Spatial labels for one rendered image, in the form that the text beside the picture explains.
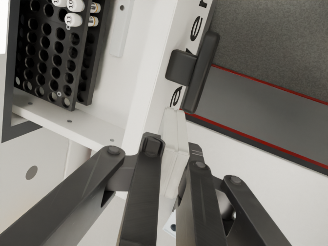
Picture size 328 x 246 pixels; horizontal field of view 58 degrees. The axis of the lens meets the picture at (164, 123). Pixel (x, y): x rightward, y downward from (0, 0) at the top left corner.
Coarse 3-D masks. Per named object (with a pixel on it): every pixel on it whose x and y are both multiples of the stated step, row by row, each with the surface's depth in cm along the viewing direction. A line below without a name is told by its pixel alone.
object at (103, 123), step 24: (144, 0) 33; (144, 24) 34; (144, 48) 35; (120, 72) 37; (24, 96) 40; (96, 96) 39; (120, 96) 38; (48, 120) 35; (72, 120) 37; (96, 120) 39; (120, 120) 39; (96, 144) 34; (120, 144) 35
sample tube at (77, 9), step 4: (68, 0) 28; (72, 0) 28; (76, 0) 28; (80, 0) 28; (68, 4) 28; (72, 4) 28; (76, 4) 28; (80, 4) 28; (84, 4) 29; (92, 4) 30; (96, 4) 31; (68, 8) 28; (72, 8) 28; (76, 8) 28; (80, 8) 29; (92, 8) 30; (96, 8) 31; (100, 8) 32; (92, 12) 31; (96, 12) 31
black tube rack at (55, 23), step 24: (24, 0) 35; (48, 0) 30; (96, 0) 31; (24, 24) 32; (48, 24) 35; (24, 48) 33; (48, 48) 32; (72, 48) 34; (96, 48) 33; (24, 72) 34; (48, 72) 33; (96, 72) 35; (48, 96) 34
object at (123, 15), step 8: (120, 0) 33; (128, 0) 33; (120, 8) 33; (128, 8) 33; (120, 16) 33; (128, 16) 34; (120, 24) 34; (128, 24) 34; (120, 32) 34; (112, 40) 35; (120, 40) 34; (112, 48) 35; (120, 48) 35; (120, 56) 35
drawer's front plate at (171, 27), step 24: (168, 0) 23; (192, 0) 26; (168, 24) 24; (192, 24) 29; (168, 48) 25; (192, 48) 32; (144, 72) 25; (144, 96) 26; (168, 96) 30; (144, 120) 27; (120, 192) 30
